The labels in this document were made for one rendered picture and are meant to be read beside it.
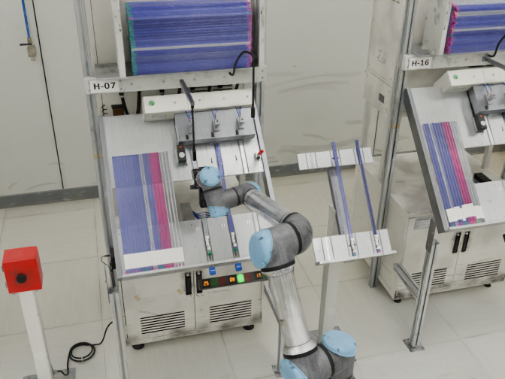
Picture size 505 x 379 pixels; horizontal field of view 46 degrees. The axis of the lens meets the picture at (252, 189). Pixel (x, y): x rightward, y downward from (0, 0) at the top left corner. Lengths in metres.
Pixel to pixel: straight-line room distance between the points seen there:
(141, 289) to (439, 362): 1.51
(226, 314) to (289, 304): 1.16
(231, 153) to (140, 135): 0.41
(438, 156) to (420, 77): 0.48
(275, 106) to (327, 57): 0.51
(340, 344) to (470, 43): 1.63
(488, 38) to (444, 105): 0.36
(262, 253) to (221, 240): 0.64
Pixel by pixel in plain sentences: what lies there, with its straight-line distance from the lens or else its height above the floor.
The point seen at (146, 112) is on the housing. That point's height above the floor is 1.23.
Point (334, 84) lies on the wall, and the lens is 4.51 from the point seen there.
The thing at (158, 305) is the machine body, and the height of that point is 0.29.
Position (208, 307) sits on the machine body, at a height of 0.23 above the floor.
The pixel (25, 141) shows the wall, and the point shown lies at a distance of 4.30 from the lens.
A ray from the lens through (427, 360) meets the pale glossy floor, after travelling 3.21.
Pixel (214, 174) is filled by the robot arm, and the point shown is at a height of 1.15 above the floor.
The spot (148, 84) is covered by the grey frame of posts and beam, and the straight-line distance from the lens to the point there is 2.59.
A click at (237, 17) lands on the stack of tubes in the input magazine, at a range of 2.54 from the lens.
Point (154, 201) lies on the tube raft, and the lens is 2.52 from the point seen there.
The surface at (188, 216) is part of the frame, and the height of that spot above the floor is 0.66.
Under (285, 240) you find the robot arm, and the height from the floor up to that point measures 1.12.
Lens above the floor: 2.18
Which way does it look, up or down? 29 degrees down
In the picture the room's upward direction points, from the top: 1 degrees clockwise
